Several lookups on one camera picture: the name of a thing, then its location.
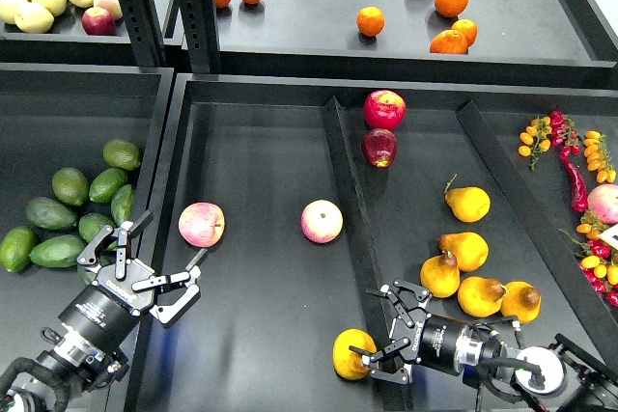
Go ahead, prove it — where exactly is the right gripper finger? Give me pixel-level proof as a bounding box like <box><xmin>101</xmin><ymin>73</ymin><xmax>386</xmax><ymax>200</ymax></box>
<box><xmin>349</xmin><ymin>338</ymin><xmax>411</xmax><ymax>385</ymax></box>
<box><xmin>365</xmin><ymin>279</ymin><xmax>433</xmax><ymax>325</ymax></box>

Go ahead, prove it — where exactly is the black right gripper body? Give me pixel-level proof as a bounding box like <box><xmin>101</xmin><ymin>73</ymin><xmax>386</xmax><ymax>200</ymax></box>
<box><xmin>389</xmin><ymin>315</ymin><xmax>471</xmax><ymax>376</ymax></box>

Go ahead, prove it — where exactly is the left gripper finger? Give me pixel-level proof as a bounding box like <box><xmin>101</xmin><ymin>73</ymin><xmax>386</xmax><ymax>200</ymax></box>
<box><xmin>130</xmin><ymin>248</ymin><xmax>209</xmax><ymax>329</ymax></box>
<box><xmin>76</xmin><ymin>210</ymin><xmax>153</xmax><ymax>280</ymax></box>

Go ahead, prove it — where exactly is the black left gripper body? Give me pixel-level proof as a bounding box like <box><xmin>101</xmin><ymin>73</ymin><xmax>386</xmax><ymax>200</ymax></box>
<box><xmin>58</xmin><ymin>260</ymin><xmax>155</xmax><ymax>349</ymax></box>

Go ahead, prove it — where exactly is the dark green avocado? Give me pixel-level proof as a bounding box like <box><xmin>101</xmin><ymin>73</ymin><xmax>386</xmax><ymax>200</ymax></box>
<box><xmin>76</xmin><ymin>256</ymin><xmax>113</xmax><ymax>286</ymax></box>

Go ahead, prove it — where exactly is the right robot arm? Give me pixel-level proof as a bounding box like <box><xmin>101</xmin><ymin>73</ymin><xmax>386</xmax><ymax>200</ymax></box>
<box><xmin>343</xmin><ymin>280</ymin><xmax>617</xmax><ymax>411</ymax></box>

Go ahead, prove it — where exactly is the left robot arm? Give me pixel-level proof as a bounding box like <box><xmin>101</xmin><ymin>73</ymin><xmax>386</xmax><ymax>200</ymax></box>
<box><xmin>1</xmin><ymin>211</ymin><xmax>208</xmax><ymax>411</ymax></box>

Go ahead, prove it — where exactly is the green avocado by tray edge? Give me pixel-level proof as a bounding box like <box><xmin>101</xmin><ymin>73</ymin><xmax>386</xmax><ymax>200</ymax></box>
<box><xmin>110</xmin><ymin>184</ymin><xmax>135</xmax><ymax>226</ymax></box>

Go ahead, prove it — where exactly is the green avocado centre low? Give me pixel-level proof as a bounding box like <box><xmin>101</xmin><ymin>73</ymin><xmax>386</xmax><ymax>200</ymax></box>
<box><xmin>77</xmin><ymin>212</ymin><xmax>115</xmax><ymax>243</ymax></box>

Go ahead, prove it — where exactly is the green avocado middle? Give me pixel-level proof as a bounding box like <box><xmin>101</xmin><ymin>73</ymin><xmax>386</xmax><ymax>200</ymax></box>
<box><xmin>89</xmin><ymin>167</ymin><xmax>128</xmax><ymax>204</ymax></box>

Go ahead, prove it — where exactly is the green avocado bottom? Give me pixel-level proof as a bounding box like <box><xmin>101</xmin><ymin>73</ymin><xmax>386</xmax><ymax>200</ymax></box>
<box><xmin>29</xmin><ymin>234</ymin><xmax>86</xmax><ymax>268</ymax></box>

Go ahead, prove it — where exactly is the green avocado upper left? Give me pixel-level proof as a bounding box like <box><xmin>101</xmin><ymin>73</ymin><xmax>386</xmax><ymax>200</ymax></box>
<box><xmin>52</xmin><ymin>167</ymin><xmax>90</xmax><ymax>206</ymax></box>

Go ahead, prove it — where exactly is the green avocado top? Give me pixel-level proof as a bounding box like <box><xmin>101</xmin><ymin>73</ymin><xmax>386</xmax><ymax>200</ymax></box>
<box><xmin>102</xmin><ymin>139</ymin><xmax>142</xmax><ymax>172</ymax></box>

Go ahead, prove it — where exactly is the dark avocado left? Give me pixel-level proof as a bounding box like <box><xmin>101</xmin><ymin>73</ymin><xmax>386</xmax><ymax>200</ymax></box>
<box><xmin>25</xmin><ymin>197</ymin><xmax>78</xmax><ymax>231</ymax></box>

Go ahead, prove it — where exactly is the bright green avocado far left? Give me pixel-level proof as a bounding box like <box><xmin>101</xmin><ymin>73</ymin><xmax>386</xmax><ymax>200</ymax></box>
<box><xmin>1</xmin><ymin>226</ymin><xmax>39</xmax><ymax>272</ymax></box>

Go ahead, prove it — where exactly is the yellow pear top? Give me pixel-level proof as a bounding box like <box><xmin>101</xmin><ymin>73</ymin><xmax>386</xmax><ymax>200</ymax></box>
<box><xmin>443</xmin><ymin>174</ymin><xmax>492</xmax><ymax>223</ymax></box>

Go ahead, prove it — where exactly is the pale yellow pear front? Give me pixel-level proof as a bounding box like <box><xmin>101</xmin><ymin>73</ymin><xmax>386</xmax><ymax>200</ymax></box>
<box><xmin>14</xmin><ymin>2</ymin><xmax>54</xmax><ymax>34</ymax></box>

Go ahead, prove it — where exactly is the black tray divider left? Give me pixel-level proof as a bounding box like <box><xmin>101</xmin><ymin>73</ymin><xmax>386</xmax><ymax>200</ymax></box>
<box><xmin>321</xmin><ymin>95</ymin><xmax>411</xmax><ymax>412</ymax></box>

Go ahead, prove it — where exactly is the black tray divider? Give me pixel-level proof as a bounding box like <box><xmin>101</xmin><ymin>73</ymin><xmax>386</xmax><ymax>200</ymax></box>
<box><xmin>321</xmin><ymin>95</ymin><xmax>411</xmax><ymax>412</ymax></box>
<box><xmin>457</xmin><ymin>101</ymin><xmax>617</xmax><ymax>370</ymax></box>

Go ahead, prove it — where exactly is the pink apple left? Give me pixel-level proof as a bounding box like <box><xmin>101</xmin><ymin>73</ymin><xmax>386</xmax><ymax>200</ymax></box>
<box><xmin>178</xmin><ymin>202</ymin><xmax>225</xmax><ymax>248</ymax></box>

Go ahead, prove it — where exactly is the pink apple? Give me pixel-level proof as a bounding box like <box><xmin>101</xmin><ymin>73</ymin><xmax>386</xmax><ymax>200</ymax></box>
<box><xmin>300</xmin><ymin>200</ymin><xmax>343</xmax><ymax>244</ymax></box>
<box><xmin>178</xmin><ymin>202</ymin><xmax>225</xmax><ymax>248</ymax></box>

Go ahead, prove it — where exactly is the pink apple centre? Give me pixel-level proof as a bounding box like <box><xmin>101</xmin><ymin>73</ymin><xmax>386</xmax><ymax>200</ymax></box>
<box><xmin>300</xmin><ymin>200</ymin><xmax>343</xmax><ymax>244</ymax></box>

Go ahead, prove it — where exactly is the black middle tray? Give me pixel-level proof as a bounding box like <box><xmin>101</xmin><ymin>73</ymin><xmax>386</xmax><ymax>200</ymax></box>
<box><xmin>126</xmin><ymin>75</ymin><xmax>602</xmax><ymax>411</ymax></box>

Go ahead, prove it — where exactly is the black tray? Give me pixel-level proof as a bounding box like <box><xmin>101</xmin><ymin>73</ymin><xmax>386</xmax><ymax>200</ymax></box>
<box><xmin>126</xmin><ymin>75</ymin><xmax>602</xmax><ymax>411</ymax></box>
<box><xmin>1</xmin><ymin>64</ymin><xmax>173</xmax><ymax>368</ymax></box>

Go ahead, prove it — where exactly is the black left tray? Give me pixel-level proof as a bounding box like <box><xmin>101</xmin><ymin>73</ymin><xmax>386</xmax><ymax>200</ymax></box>
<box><xmin>1</xmin><ymin>64</ymin><xmax>173</xmax><ymax>368</ymax></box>

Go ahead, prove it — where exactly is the dark red apple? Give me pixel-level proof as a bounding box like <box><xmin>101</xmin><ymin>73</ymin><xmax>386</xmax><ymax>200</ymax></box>
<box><xmin>361</xmin><ymin>128</ymin><xmax>398</xmax><ymax>169</ymax></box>

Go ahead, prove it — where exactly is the black tray divider right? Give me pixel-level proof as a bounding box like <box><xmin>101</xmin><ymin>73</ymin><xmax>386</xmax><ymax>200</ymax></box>
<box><xmin>457</xmin><ymin>101</ymin><xmax>617</xmax><ymax>370</ymax></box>

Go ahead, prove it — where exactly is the bright red apple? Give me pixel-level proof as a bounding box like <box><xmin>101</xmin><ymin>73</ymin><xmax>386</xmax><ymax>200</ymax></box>
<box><xmin>363</xmin><ymin>90</ymin><xmax>407</xmax><ymax>131</ymax></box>

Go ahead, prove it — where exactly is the mixed cherry tomatoes lower right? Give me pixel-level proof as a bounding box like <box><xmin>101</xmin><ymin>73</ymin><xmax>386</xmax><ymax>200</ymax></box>
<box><xmin>559</xmin><ymin>210</ymin><xmax>617</xmax><ymax>308</ymax></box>

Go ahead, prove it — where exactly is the red chili pepper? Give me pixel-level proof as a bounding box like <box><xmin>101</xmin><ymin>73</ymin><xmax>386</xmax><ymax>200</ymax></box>
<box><xmin>560</xmin><ymin>147</ymin><xmax>588</xmax><ymax>213</ymax></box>

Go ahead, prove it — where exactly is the white label card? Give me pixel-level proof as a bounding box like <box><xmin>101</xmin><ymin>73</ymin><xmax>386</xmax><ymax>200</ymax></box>
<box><xmin>599</xmin><ymin>224</ymin><xmax>618</xmax><ymax>250</ymax></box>

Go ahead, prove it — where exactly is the red apple on shelf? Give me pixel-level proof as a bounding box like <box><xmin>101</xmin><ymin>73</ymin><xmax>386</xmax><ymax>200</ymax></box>
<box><xmin>82</xmin><ymin>7</ymin><xmax>117</xmax><ymax>36</ymax></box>

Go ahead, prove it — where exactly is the orange cherry tomato cluster left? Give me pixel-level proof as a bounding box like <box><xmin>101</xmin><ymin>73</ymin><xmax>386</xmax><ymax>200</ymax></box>
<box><xmin>518</xmin><ymin>116</ymin><xmax>551</xmax><ymax>171</ymax></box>

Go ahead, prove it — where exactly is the orange cherry tomato cluster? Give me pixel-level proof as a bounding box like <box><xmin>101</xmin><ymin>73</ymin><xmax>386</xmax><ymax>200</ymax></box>
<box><xmin>518</xmin><ymin>116</ymin><xmax>551</xmax><ymax>171</ymax></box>
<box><xmin>583</xmin><ymin>130</ymin><xmax>617</xmax><ymax>183</ymax></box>

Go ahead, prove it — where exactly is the pink apple right edge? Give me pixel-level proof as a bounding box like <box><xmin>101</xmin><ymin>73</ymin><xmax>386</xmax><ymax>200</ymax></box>
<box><xmin>588</xmin><ymin>183</ymin><xmax>618</xmax><ymax>225</ymax></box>

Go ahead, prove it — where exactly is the red cherry tomato cluster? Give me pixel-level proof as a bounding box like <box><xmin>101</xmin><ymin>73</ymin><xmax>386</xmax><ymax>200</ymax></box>
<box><xmin>549</xmin><ymin>110</ymin><xmax>581</xmax><ymax>157</ymax></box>

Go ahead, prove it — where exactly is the black shelf upright left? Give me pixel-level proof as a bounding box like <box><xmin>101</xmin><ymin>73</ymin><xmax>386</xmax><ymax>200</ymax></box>
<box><xmin>119</xmin><ymin>0</ymin><xmax>167</xmax><ymax>68</ymax></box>

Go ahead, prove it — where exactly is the black shelf upright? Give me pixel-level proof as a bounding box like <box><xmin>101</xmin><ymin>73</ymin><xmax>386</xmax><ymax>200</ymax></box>
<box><xmin>119</xmin><ymin>0</ymin><xmax>167</xmax><ymax>68</ymax></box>
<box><xmin>178</xmin><ymin>0</ymin><xmax>222</xmax><ymax>74</ymax></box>

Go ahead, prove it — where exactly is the orange cherry tomato cluster right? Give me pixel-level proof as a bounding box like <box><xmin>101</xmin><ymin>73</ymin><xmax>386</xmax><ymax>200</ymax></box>
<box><xmin>583</xmin><ymin>130</ymin><xmax>617</xmax><ymax>183</ymax></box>

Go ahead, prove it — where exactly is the black shelf upright right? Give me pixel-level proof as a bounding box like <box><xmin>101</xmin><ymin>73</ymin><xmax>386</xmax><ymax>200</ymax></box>
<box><xmin>178</xmin><ymin>0</ymin><xmax>222</xmax><ymax>74</ymax></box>

